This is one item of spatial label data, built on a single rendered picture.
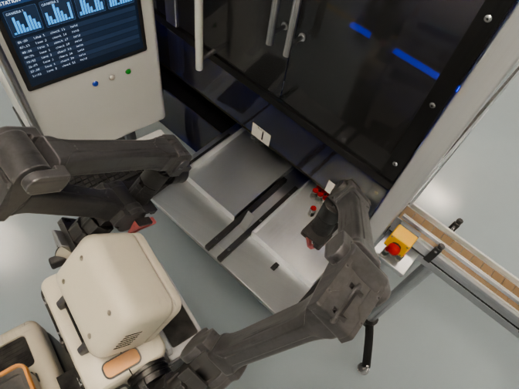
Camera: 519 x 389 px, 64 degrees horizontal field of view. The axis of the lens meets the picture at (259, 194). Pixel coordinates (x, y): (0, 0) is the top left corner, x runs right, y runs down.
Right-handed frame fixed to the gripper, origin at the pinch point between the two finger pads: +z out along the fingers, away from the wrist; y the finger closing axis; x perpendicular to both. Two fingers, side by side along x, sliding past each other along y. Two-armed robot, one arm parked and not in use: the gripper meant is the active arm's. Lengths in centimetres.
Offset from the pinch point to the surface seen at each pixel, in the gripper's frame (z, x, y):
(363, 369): 99, -47, 39
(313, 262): 18.6, -2.0, 10.2
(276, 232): 18.8, 13.9, 10.0
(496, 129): 67, -30, 251
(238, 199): 19.0, 32.3, 10.5
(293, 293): 20.9, -3.8, -2.6
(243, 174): 17.5, 38.5, 20.0
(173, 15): -20, 85, 24
